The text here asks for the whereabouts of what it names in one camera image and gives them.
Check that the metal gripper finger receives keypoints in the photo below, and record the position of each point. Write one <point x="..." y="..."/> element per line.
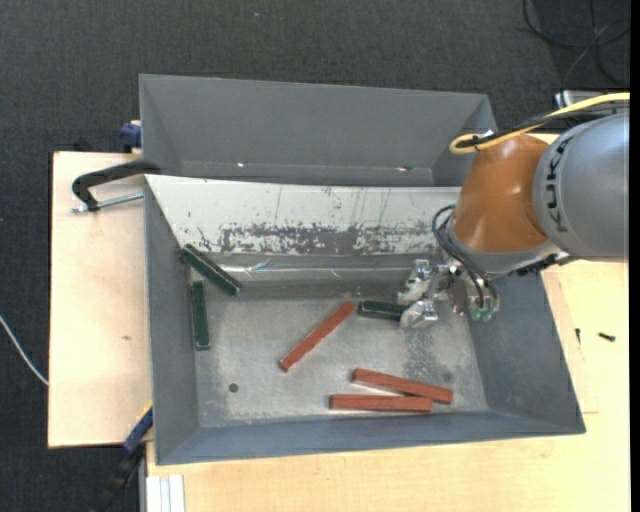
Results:
<point x="421" y="314"/>
<point x="419" y="280"/>

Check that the dark green flat block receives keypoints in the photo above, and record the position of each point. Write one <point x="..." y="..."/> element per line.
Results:
<point x="380" y="309"/>
<point x="200" y="316"/>
<point x="210" y="270"/>

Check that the red-brown flat block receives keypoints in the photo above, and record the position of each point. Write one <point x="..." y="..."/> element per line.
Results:
<point x="402" y="385"/>
<point x="380" y="403"/>
<point x="317" y="336"/>

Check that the small black screw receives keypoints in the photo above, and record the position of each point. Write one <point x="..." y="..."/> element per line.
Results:
<point x="607" y="337"/>

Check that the grey metal bin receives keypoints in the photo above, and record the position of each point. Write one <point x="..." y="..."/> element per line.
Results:
<point x="310" y="125"/>

